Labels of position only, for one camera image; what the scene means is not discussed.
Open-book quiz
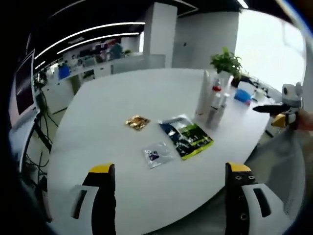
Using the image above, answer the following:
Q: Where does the black laptop stand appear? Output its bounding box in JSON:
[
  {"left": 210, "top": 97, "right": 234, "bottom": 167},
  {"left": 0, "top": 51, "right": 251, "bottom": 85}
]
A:
[{"left": 21, "top": 112, "right": 53, "bottom": 172}]

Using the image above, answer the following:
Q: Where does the blue white cup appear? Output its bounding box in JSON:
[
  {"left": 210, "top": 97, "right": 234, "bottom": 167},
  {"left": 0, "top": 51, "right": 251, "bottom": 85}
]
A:
[{"left": 234, "top": 88, "right": 253, "bottom": 102}]

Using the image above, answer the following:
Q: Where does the person's right hand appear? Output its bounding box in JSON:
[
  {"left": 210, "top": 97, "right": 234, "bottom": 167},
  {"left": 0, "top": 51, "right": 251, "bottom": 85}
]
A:
[{"left": 297, "top": 110, "right": 313, "bottom": 131}]

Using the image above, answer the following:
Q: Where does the white box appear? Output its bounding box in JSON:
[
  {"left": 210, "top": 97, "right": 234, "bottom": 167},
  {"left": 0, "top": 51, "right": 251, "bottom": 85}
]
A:
[{"left": 238, "top": 80, "right": 256, "bottom": 93}]

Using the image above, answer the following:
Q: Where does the glass partition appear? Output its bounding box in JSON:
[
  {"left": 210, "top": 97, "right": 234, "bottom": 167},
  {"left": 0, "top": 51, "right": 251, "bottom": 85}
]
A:
[{"left": 111, "top": 54, "right": 166, "bottom": 74}]

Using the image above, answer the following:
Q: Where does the small white skincare bottle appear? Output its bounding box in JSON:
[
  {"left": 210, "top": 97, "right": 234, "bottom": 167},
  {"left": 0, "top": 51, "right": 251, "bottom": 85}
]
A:
[
  {"left": 219, "top": 93, "right": 231, "bottom": 123},
  {"left": 206, "top": 94, "right": 222, "bottom": 128}
]

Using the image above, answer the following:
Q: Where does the clear plastic sachet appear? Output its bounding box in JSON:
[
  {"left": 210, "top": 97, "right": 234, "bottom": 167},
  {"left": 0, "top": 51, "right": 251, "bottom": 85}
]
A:
[{"left": 143, "top": 141, "right": 175, "bottom": 170}]

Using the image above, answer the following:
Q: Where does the grey office chair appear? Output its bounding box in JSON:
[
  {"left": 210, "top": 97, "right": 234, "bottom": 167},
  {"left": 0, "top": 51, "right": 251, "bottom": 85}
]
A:
[{"left": 244, "top": 127, "right": 307, "bottom": 216}]

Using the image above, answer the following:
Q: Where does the green potted plant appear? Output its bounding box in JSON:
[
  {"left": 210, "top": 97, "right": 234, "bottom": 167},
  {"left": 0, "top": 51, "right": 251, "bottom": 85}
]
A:
[{"left": 210, "top": 47, "right": 243, "bottom": 82}]

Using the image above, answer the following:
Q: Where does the large white skincare tube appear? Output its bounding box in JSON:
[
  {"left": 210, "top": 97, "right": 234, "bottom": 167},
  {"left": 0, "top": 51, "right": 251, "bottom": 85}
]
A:
[{"left": 195, "top": 70, "right": 212, "bottom": 120}]

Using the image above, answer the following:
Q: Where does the black cable bunch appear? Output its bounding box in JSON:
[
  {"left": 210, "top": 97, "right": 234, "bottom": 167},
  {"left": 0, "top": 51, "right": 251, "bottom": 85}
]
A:
[{"left": 34, "top": 73, "right": 59, "bottom": 128}]

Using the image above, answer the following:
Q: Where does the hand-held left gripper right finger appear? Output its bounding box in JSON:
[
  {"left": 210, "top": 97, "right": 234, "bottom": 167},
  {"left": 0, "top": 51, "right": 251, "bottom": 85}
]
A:
[{"left": 224, "top": 161, "right": 287, "bottom": 235}]

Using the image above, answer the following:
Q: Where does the gold skincare sachet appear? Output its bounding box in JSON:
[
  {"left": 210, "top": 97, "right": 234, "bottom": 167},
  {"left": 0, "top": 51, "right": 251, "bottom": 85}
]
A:
[{"left": 125, "top": 114, "right": 151, "bottom": 132}]

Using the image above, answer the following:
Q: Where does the white laptop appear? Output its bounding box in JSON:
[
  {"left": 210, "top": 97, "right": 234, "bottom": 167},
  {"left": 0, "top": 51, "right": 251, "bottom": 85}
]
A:
[{"left": 9, "top": 48, "right": 38, "bottom": 128}]

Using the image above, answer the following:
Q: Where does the white office cabinet row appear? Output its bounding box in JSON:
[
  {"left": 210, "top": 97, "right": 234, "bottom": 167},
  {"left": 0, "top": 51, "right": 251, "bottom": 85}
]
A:
[{"left": 46, "top": 62, "right": 113, "bottom": 115}]

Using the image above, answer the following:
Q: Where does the green black skincare sachet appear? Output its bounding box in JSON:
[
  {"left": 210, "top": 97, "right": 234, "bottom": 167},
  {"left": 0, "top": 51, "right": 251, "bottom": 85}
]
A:
[{"left": 158, "top": 115, "right": 214, "bottom": 161}]

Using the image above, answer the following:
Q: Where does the dark red pot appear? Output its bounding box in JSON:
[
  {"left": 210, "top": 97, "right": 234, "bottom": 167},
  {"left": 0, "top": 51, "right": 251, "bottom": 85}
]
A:
[{"left": 231, "top": 74, "right": 242, "bottom": 88}]

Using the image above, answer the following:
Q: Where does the blue bin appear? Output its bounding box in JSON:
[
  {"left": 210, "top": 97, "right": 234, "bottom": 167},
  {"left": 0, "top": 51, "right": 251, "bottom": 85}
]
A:
[{"left": 58, "top": 67, "right": 70, "bottom": 80}]

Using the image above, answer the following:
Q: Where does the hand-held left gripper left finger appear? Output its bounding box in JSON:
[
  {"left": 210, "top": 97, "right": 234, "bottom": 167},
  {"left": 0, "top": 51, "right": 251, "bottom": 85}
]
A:
[{"left": 69, "top": 163, "right": 117, "bottom": 235}]

